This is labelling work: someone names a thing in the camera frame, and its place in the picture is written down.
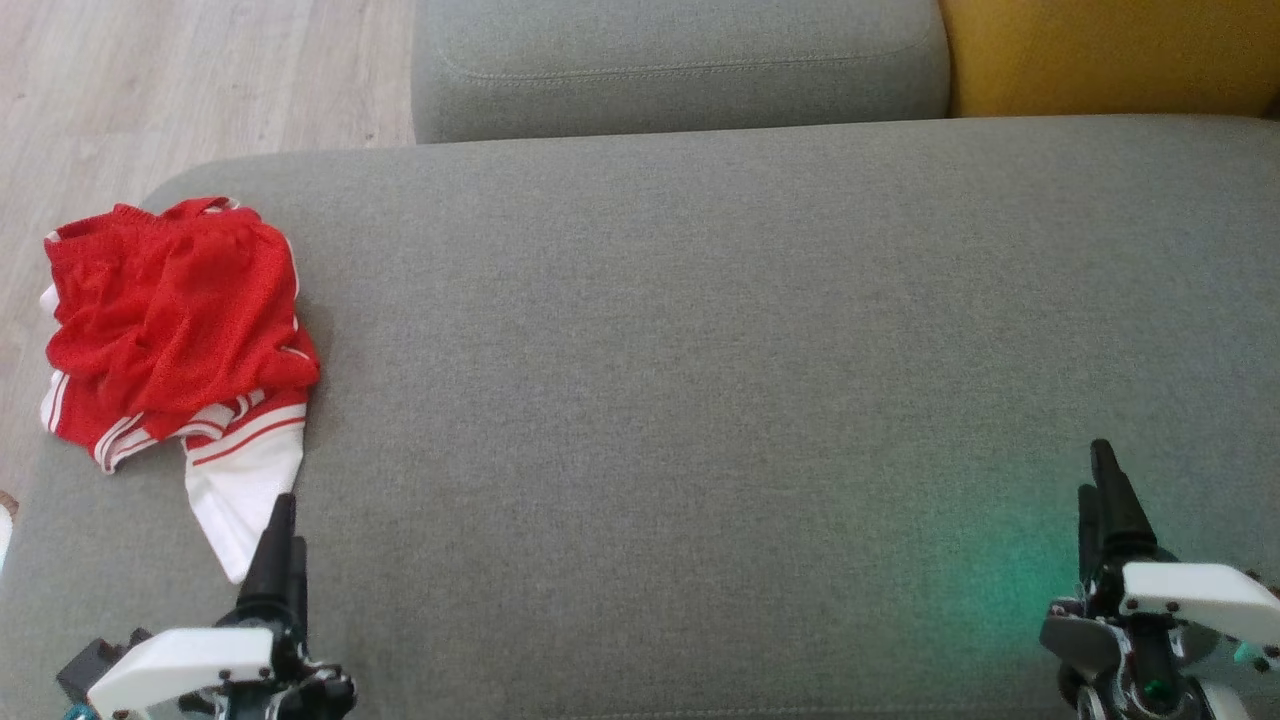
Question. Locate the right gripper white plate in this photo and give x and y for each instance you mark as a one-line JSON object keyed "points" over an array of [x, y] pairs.
{"points": [[1190, 600]]}

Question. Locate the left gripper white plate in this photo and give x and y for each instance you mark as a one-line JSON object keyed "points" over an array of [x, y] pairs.
{"points": [[190, 660]]}

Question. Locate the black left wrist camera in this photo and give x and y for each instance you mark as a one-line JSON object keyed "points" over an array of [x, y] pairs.
{"points": [[95, 665]]}

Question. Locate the red shorts with white stripes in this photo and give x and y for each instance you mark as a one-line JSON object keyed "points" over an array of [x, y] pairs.
{"points": [[170, 310]]}

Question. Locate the grey sofa seat cushion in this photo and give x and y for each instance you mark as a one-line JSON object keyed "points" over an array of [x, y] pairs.
{"points": [[700, 400]]}

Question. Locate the grey sofa back cushion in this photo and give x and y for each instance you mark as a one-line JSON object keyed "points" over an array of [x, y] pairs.
{"points": [[680, 70]]}

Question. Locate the yellow cushion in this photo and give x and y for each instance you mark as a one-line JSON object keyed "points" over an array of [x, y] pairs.
{"points": [[1110, 55]]}

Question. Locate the white rounded object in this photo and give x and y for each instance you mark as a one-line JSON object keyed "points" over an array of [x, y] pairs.
{"points": [[4, 540]]}

